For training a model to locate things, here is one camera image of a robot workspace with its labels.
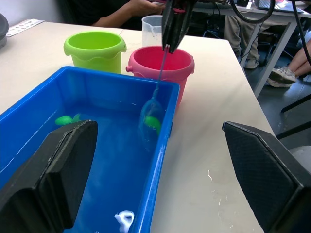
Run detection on pink plastic bucket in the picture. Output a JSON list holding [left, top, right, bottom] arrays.
[[125, 46, 195, 110]]

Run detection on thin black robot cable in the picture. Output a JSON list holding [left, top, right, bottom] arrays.
[[291, 0, 311, 67]]

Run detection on grey rounded robot body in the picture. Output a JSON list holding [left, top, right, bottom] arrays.
[[288, 145, 311, 176]]

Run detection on white background table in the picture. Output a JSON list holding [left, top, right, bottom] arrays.
[[191, 0, 311, 98]]

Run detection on white perforated strip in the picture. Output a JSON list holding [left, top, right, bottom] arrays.
[[5, 18, 45, 38]]

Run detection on blue plastic tub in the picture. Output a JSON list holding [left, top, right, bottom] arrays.
[[0, 66, 181, 233]]

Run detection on person bare legs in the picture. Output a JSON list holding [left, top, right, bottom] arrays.
[[288, 31, 311, 79]]

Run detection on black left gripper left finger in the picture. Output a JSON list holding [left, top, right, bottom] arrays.
[[0, 119, 99, 233]]

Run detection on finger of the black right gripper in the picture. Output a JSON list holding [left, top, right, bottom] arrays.
[[169, 0, 195, 54], [161, 0, 175, 48]]

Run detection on green plastic bucket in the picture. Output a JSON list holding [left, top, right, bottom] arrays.
[[63, 31, 127, 74]]

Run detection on black metal frame legs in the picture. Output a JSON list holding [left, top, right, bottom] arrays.
[[276, 93, 311, 140]]

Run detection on white grey sneaker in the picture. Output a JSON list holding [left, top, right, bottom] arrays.
[[266, 66, 298, 88]]

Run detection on clear plastic measuring cup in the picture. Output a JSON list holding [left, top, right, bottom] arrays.
[[141, 15, 164, 48]]

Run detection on person bare hand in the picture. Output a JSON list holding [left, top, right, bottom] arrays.
[[126, 0, 168, 17]]

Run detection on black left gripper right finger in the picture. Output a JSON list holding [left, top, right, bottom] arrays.
[[222, 121, 311, 233]]

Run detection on person in khaki trousers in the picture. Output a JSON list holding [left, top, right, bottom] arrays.
[[223, 15, 276, 70]]

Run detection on blue fish net purple handle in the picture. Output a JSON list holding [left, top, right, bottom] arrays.
[[138, 46, 168, 152]]

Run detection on grey rounded object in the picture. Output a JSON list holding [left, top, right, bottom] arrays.
[[0, 12, 10, 50]]

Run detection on green toy fish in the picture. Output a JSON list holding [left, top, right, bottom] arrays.
[[54, 113, 82, 126], [144, 116, 162, 135]]

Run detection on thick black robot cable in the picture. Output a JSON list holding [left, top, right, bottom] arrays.
[[229, 0, 276, 24]]

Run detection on white toy fish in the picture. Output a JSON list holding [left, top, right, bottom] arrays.
[[114, 210, 136, 233]]

